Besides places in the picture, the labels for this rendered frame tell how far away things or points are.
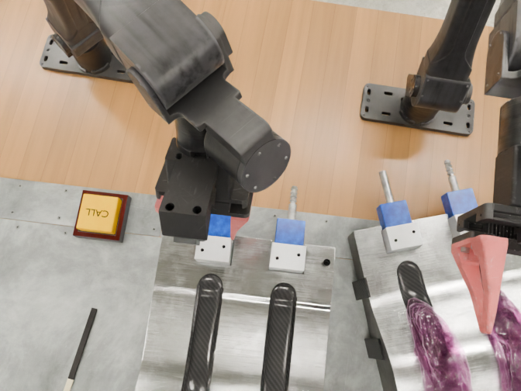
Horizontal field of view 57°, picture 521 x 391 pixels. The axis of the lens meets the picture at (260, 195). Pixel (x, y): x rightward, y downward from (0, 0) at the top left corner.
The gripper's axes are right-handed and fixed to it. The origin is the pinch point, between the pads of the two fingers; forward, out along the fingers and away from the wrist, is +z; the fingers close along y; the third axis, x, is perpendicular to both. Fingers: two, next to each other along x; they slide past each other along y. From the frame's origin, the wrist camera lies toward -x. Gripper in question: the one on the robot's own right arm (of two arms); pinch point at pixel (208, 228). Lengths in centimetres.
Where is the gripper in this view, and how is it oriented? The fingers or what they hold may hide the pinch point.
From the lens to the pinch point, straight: 60.6
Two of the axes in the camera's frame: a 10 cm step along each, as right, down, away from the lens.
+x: 1.1, -7.0, 7.0
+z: -0.5, 7.0, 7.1
